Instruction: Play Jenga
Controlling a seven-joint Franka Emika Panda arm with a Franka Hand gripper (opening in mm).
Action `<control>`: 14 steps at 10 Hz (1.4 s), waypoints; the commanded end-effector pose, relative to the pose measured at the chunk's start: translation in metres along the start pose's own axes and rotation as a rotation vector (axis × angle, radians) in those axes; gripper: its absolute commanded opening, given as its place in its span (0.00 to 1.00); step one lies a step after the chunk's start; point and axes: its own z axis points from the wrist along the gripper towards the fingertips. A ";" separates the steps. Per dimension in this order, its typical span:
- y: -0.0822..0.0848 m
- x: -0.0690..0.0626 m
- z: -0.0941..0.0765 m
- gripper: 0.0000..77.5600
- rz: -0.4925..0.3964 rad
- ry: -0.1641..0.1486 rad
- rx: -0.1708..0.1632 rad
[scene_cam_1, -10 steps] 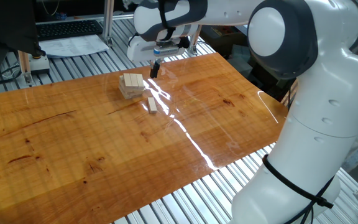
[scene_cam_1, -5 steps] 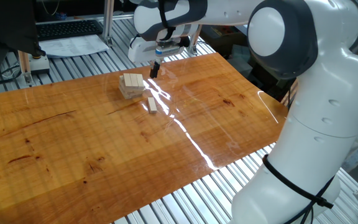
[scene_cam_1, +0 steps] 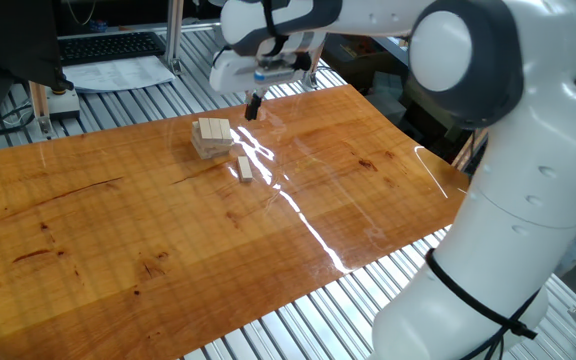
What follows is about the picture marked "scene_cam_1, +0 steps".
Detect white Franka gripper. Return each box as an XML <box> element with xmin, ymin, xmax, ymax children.
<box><xmin>209</xmin><ymin>47</ymin><xmax>270</xmax><ymax>122</ymax></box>

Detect white printed paper sheets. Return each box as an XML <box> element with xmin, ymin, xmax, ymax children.
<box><xmin>61</xmin><ymin>54</ymin><xmax>177</xmax><ymax>95</ymax></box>

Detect black computer keyboard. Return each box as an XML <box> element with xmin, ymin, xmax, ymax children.
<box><xmin>57</xmin><ymin>30</ymin><xmax>168</xmax><ymax>68</ymax></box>

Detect glossy wood-grain mat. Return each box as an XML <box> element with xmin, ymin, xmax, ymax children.
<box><xmin>0</xmin><ymin>83</ymin><xmax>471</xmax><ymax>360</ymax></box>

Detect grey box with black knob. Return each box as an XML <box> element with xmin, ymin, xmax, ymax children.
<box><xmin>46</xmin><ymin>84</ymin><xmax>82</xmax><ymax>121</ymax></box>

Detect person in black clothing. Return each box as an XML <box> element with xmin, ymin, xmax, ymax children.
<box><xmin>0</xmin><ymin>0</ymin><xmax>76</xmax><ymax>126</ymax></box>

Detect silver corner bracket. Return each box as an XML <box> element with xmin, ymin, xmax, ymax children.
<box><xmin>300</xmin><ymin>69</ymin><xmax>322</xmax><ymax>92</ymax></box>

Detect aluminium profile post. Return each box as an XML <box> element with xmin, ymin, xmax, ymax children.
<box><xmin>163</xmin><ymin>0</ymin><xmax>186</xmax><ymax>76</ymax></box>

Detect wooden slat with metal bracket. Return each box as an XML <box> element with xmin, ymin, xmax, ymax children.
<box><xmin>28</xmin><ymin>80</ymin><xmax>52</xmax><ymax>139</ymax></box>

